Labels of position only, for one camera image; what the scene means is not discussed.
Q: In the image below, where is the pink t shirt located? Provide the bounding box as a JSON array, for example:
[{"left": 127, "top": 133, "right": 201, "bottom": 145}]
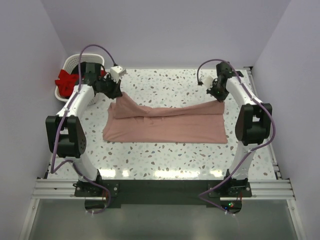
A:
[{"left": 102, "top": 92, "right": 228, "bottom": 144}]

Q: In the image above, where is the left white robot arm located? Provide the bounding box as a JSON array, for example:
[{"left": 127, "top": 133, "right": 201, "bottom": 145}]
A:
[{"left": 45, "top": 62, "right": 127, "bottom": 182}]

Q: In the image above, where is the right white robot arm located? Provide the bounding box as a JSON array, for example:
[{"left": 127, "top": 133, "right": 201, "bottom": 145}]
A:
[{"left": 203, "top": 62, "right": 273, "bottom": 181}]

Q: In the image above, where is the black t shirt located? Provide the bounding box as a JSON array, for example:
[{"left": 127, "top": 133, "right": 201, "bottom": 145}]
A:
[{"left": 71, "top": 61, "right": 107, "bottom": 77}]

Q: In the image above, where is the red t shirt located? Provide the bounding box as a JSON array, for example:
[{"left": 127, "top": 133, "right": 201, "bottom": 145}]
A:
[{"left": 54, "top": 68, "right": 106, "bottom": 98}]

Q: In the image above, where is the white laundry basket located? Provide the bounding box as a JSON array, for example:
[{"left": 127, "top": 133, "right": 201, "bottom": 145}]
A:
[{"left": 54, "top": 53, "right": 105, "bottom": 103}]

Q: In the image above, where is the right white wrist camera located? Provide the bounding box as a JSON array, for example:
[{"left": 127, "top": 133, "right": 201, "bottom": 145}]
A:
[{"left": 198, "top": 76, "right": 215, "bottom": 90}]

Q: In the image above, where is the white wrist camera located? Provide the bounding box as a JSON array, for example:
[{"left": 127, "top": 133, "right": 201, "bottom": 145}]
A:
[
  {"left": 198, "top": 76, "right": 215, "bottom": 90},
  {"left": 109, "top": 65, "right": 127, "bottom": 83}
]

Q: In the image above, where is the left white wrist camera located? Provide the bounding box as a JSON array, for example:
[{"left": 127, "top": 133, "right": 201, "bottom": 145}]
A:
[{"left": 109, "top": 65, "right": 127, "bottom": 83}]

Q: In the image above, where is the aluminium frame rail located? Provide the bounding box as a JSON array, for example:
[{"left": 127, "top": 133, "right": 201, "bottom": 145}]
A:
[{"left": 19, "top": 178, "right": 304, "bottom": 240}]

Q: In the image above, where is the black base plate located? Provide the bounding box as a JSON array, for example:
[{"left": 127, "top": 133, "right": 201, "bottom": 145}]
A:
[{"left": 73, "top": 178, "right": 253, "bottom": 214}]

